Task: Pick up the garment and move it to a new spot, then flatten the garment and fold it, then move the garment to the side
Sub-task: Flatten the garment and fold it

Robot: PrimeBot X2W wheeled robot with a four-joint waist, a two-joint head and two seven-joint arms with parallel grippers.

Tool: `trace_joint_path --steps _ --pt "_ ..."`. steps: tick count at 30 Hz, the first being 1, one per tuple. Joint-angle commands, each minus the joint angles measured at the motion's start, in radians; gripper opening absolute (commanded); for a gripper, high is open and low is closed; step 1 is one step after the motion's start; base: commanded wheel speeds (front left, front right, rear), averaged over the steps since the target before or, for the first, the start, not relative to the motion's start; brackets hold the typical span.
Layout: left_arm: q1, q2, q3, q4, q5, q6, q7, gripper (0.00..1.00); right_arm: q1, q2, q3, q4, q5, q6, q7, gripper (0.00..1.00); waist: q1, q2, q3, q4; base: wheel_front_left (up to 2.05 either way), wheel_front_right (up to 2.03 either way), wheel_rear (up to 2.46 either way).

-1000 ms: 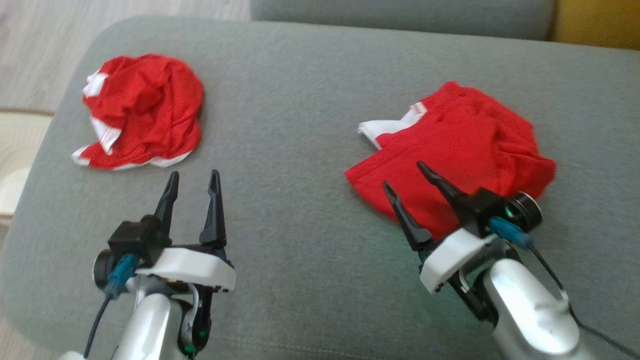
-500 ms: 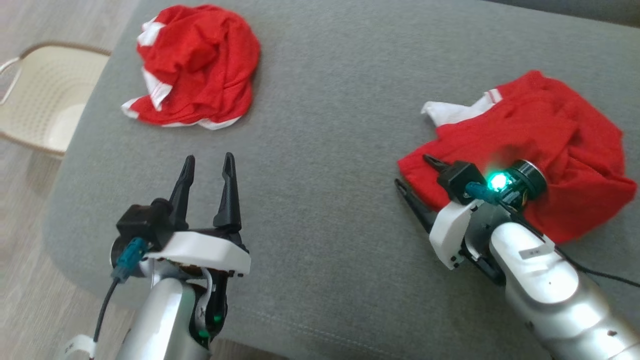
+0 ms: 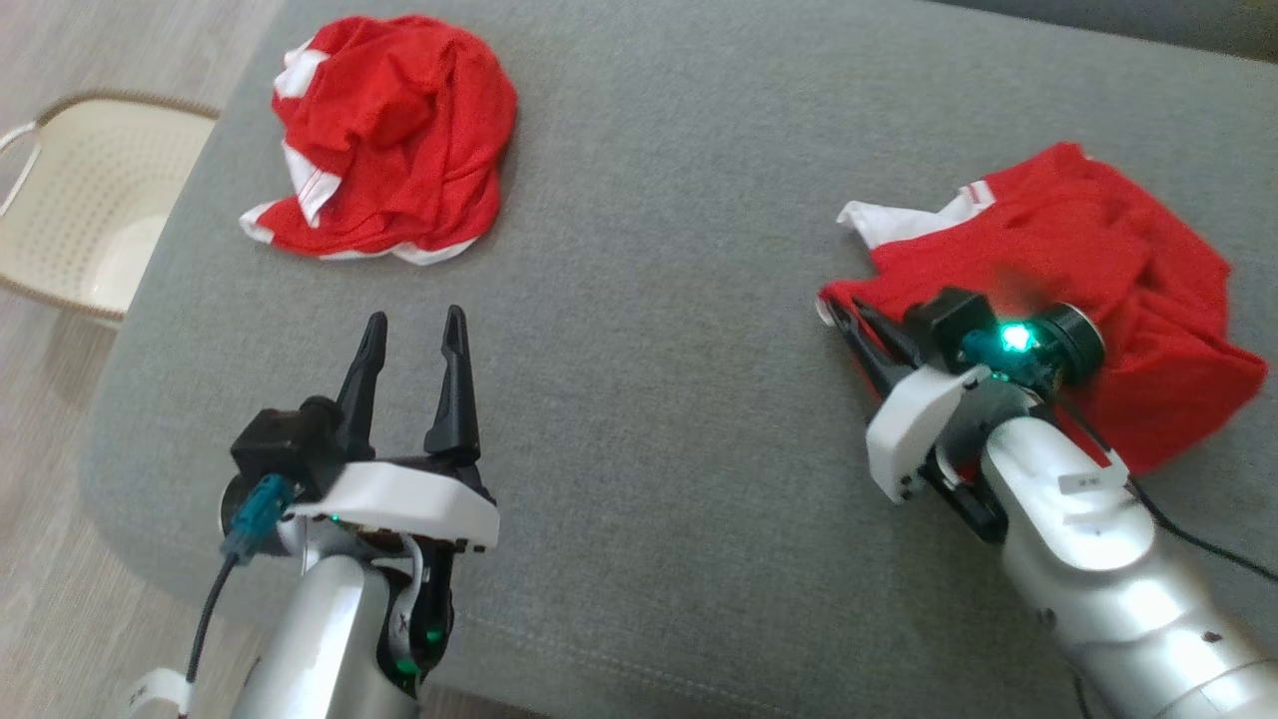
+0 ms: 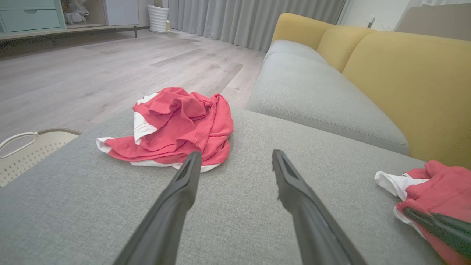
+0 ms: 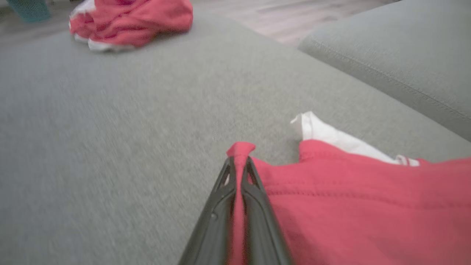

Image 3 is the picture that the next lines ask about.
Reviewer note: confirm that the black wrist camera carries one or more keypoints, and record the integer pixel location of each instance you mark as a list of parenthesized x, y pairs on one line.
[(285, 444), (949, 315)]

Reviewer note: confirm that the red white lettered jersey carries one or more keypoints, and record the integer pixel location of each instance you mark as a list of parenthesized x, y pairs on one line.
[(1148, 250)]

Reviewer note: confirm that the grey fabric sofa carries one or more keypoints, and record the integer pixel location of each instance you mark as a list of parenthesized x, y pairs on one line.
[(649, 350)]

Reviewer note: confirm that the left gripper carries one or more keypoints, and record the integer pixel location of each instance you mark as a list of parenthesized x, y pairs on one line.
[(399, 497)]

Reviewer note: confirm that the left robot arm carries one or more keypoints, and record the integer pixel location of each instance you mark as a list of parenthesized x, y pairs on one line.
[(319, 639)]

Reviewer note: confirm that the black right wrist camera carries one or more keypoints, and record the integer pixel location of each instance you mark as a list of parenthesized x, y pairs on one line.
[(949, 315)]

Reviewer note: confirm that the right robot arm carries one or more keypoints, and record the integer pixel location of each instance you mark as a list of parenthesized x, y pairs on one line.
[(1098, 539)]

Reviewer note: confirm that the crumpled red white garment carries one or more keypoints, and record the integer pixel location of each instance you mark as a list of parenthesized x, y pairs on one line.
[(399, 130)]

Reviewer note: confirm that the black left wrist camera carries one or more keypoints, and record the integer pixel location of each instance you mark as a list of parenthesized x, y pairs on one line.
[(285, 444)]

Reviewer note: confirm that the cream perforated laundry basket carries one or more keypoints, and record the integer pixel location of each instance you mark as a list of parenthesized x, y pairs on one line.
[(80, 200)]

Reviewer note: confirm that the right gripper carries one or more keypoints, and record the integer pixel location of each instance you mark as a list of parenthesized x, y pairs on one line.
[(914, 429)]

